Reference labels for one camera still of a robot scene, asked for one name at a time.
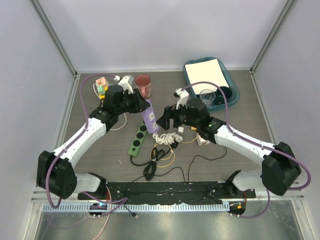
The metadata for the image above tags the white thin cable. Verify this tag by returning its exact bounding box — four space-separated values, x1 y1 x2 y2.
92 83 128 131

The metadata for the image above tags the green power strip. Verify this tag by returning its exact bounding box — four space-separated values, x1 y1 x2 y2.
127 120 148 157

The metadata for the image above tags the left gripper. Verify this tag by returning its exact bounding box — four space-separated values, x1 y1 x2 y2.
116 88 150 116

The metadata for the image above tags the white coiled cord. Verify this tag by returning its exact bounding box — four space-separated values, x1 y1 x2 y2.
152 132 184 146

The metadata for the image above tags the dark green cup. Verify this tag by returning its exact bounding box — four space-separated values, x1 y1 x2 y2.
215 86 233 105

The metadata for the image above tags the black round plug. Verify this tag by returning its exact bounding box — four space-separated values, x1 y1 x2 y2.
170 141 179 149

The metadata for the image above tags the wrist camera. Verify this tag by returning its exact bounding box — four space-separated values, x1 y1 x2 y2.
173 88 189 110
118 75 134 94

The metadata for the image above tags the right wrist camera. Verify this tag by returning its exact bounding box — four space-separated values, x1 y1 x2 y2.
173 88 189 110

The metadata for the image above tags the purple power strip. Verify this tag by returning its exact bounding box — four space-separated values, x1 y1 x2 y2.
142 99 159 134

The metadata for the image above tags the white cube adapter plug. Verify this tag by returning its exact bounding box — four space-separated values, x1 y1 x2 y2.
196 133 210 146

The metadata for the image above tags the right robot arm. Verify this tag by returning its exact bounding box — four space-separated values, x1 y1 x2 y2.
156 98 301 198

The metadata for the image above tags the black bundled cable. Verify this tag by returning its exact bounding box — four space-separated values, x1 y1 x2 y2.
129 147 171 181

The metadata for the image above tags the small white usb charger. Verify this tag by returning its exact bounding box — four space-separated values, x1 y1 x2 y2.
178 127 184 134

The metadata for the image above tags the yellow coiled cable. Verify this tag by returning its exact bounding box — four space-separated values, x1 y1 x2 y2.
149 134 201 168

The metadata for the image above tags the clear plastic cup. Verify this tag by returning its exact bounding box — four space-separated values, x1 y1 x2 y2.
199 89 216 108

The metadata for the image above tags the black mounting plate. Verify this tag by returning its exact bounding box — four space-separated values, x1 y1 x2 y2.
89 181 256 204

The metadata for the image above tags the white paper sheet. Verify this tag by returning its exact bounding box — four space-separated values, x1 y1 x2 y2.
184 59 230 88

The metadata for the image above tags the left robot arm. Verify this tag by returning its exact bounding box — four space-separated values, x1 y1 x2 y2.
36 85 150 200

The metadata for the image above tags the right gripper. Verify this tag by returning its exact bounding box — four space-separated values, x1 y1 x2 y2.
157 99 200 130

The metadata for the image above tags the slotted cable duct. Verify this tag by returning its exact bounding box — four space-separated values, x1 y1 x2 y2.
42 201 230 213

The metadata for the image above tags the pink mug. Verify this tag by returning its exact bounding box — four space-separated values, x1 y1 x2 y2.
134 74 152 99

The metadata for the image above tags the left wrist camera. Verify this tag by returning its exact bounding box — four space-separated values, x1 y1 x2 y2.
118 75 134 94

